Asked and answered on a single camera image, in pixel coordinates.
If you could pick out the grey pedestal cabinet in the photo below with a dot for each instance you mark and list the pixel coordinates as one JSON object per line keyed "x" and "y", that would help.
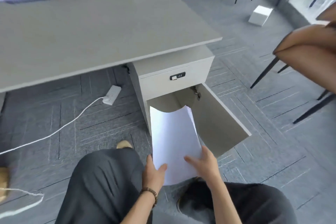
{"x": 173, "y": 66}

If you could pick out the person's left hand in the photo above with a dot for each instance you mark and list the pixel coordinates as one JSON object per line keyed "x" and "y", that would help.
{"x": 152, "y": 179}

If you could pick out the black combination lock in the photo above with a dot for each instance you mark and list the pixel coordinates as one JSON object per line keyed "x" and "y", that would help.
{"x": 177, "y": 76}

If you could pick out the person's right hand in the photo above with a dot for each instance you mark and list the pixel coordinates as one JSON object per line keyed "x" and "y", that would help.
{"x": 208, "y": 170}

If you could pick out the white power strip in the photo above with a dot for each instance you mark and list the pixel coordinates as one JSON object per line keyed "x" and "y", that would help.
{"x": 112, "y": 95}

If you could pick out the white paper sheets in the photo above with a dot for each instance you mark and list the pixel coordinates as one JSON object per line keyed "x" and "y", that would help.
{"x": 173, "y": 139}

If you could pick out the person's left thumb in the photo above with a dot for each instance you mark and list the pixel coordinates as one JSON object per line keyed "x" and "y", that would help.
{"x": 161, "y": 170}

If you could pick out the person's left forearm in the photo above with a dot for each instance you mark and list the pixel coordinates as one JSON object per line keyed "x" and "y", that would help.
{"x": 135, "y": 209}

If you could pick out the person's tan shoe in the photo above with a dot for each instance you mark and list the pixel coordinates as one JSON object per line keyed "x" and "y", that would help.
{"x": 124, "y": 144}

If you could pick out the person's right thumb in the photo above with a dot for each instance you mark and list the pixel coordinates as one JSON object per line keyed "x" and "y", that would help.
{"x": 193, "y": 161}

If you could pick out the white cardboard box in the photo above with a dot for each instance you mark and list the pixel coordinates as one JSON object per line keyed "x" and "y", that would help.
{"x": 260, "y": 16}

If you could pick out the person's right forearm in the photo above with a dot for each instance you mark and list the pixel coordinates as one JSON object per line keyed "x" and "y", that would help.
{"x": 228, "y": 202}

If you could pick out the person's dark grey trousers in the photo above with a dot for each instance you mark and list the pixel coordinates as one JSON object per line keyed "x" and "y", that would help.
{"x": 105, "y": 184}

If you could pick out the tan blurred object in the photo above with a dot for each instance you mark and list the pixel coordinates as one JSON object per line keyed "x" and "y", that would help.
{"x": 4, "y": 184}

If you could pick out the grey cabinet door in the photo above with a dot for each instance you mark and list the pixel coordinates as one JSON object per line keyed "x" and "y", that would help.
{"x": 223, "y": 124}

